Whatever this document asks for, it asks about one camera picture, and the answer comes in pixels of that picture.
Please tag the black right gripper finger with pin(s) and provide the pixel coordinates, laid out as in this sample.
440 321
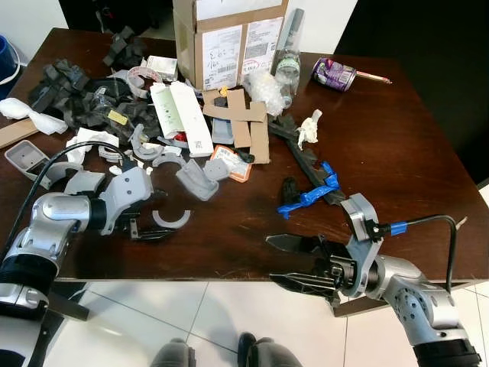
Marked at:
309 284
302 246

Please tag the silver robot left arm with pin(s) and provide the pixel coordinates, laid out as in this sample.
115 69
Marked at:
53 218

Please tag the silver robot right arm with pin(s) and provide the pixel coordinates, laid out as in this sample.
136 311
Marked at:
420 306

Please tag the grey curved printed part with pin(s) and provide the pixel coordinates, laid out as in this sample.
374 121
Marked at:
170 159
141 149

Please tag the grey printed block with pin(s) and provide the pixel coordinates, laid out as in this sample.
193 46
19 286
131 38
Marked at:
199 180

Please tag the blue printed part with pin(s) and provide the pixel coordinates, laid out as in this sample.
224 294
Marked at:
309 197

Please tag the small black printed part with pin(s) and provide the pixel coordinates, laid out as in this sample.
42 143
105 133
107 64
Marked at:
290 191

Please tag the orange and white packet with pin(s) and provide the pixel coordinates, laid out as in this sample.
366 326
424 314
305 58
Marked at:
229 163

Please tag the silver robot right leg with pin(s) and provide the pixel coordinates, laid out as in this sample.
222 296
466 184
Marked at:
275 355

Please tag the crumpled white paper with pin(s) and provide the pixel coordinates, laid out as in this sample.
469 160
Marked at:
92 141

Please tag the long white carton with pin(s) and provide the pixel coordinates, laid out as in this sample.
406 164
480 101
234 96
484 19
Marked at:
191 115

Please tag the yellow label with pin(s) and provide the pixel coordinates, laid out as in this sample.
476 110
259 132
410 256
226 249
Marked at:
117 117

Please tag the brown cardboard scrap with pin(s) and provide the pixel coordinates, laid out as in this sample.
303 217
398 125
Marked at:
260 145
214 107
241 134

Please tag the small crumpled white tissue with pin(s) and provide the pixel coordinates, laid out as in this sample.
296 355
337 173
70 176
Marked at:
309 126

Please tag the white tape roll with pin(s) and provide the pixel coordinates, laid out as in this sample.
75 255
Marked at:
141 71

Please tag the small white box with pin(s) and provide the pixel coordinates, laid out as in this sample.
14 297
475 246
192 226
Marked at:
162 67

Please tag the grey plastic tray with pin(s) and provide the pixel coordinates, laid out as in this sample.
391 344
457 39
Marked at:
27 158

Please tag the small tan scrap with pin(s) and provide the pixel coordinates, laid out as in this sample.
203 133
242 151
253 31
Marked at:
461 222

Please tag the large crumpled white tissue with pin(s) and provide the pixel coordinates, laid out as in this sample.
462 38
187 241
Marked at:
42 121

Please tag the crumpled clear plastic wrap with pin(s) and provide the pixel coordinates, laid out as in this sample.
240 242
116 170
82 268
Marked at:
266 90

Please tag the light wooden slat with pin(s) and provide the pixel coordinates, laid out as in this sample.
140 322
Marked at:
15 134

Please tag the labelled cardboard box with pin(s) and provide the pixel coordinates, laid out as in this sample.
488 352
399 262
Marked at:
229 53

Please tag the purple drink can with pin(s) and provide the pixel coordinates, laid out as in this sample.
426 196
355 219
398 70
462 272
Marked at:
334 75

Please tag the clear plastic bottle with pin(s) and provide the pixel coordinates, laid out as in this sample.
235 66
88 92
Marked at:
288 69

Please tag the wooden pencil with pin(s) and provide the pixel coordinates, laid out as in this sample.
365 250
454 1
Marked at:
374 76

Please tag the blue bucket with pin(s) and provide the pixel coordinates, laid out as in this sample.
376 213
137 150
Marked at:
8 65

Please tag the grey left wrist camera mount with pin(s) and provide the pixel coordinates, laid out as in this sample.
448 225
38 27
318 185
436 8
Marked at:
126 195

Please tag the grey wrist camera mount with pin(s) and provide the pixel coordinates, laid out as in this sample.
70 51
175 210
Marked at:
126 195
359 214

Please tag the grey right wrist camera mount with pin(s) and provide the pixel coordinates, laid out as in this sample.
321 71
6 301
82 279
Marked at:
359 214

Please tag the long black printed bracket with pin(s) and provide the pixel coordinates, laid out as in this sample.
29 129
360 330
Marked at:
302 157

